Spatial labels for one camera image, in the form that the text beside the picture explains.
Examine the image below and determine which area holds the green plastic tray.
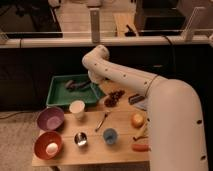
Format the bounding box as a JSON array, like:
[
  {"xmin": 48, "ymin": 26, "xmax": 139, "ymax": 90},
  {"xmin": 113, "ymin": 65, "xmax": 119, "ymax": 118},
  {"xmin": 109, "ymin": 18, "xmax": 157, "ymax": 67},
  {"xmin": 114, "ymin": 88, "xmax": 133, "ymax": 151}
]
[{"xmin": 46, "ymin": 74, "xmax": 105, "ymax": 107}]

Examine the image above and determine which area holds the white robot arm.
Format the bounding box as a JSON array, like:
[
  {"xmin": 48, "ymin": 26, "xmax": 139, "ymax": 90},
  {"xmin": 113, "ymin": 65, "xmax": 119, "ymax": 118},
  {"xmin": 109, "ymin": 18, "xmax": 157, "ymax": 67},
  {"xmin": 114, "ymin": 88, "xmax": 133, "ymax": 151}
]
[{"xmin": 82, "ymin": 45, "xmax": 210, "ymax": 171}]

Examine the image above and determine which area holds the dark striped sponge block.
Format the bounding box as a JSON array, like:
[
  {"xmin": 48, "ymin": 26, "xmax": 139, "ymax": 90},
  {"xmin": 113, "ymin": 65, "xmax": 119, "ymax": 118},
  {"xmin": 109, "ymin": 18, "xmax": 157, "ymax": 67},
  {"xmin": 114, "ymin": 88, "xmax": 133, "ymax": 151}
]
[{"xmin": 128, "ymin": 94, "xmax": 144, "ymax": 105}]

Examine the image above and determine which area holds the white paper cup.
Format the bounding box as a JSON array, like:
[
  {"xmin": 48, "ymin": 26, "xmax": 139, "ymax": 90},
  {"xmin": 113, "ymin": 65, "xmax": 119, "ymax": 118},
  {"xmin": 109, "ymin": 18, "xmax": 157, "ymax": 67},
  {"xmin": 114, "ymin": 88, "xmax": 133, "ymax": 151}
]
[{"xmin": 69, "ymin": 100, "xmax": 85, "ymax": 120}]

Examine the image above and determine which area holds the purple bowl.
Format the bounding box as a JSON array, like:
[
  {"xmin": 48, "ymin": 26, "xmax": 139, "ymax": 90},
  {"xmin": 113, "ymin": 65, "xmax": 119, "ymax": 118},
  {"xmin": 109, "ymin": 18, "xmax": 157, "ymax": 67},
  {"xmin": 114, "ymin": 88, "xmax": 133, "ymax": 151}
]
[{"xmin": 37, "ymin": 107, "xmax": 64, "ymax": 131}]

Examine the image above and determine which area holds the dark grape bunch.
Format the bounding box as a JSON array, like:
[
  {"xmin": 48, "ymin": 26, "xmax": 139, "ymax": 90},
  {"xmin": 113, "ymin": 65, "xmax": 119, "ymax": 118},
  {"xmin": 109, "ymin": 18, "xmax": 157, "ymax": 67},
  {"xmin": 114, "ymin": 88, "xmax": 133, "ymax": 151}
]
[{"xmin": 104, "ymin": 90, "xmax": 125, "ymax": 107}]

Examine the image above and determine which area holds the metal spoon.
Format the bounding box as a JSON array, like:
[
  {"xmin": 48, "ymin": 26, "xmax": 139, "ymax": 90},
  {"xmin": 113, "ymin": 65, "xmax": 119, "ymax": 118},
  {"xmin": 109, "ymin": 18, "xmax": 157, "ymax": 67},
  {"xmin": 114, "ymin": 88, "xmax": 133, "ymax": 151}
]
[{"xmin": 95, "ymin": 111, "xmax": 110, "ymax": 132}]

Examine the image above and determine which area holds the small metal cup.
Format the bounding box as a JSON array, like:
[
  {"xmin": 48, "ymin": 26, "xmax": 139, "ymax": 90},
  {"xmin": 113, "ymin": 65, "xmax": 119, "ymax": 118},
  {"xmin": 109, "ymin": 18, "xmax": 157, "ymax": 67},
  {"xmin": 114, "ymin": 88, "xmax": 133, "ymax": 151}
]
[{"xmin": 74, "ymin": 132, "xmax": 87, "ymax": 147}]

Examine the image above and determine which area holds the red bowl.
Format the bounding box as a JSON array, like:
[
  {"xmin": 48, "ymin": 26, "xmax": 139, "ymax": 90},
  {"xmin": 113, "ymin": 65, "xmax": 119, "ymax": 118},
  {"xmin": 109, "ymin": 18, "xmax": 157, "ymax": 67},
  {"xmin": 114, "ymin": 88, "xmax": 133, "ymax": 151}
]
[{"xmin": 34, "ymin": 131, "xmax": 62, "ymax": 160}]

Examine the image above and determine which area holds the blue cup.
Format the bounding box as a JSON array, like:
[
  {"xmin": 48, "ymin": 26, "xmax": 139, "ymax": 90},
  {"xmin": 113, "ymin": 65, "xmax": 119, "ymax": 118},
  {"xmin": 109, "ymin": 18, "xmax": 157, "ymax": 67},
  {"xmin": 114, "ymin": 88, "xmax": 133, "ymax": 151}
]
[{"xmin": 103, "ymin": 128, "xmax": 118, "ymax": 145}]

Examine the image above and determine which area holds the wooden table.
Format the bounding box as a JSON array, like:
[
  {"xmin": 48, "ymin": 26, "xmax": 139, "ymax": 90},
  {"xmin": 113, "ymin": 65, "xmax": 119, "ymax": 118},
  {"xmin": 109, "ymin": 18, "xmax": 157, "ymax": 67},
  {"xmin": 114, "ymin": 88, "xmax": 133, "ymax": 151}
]
[{"xmin": 32, "ymin": 81, "xmax": 149, "ymax": 167}]

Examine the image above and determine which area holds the white egg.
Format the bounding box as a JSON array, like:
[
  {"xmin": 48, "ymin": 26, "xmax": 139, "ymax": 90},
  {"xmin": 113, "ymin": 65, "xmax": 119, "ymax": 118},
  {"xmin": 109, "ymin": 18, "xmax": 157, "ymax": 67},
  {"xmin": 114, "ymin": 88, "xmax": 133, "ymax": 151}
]
[{"xmin": 46, "ymin": 143, "xmax": 58, "ymax": 155}]

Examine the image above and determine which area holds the yellow round fruit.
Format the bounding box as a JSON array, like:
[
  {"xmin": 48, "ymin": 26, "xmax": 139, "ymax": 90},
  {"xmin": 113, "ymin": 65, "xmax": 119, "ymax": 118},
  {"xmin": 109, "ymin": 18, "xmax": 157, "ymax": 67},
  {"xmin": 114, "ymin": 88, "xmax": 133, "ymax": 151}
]
[{"xmin": 131, "ymin": 114, "xmax": 144, "ymax": 128}]

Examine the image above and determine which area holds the yellow banana toy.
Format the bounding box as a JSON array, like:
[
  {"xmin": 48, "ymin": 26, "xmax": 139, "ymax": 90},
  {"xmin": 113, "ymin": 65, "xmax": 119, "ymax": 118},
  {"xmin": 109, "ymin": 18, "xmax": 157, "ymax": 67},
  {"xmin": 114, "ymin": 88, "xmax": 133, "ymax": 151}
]
[{"xmin": 133, "ymin": 123, "xmax": 147, "ymax": 141}]

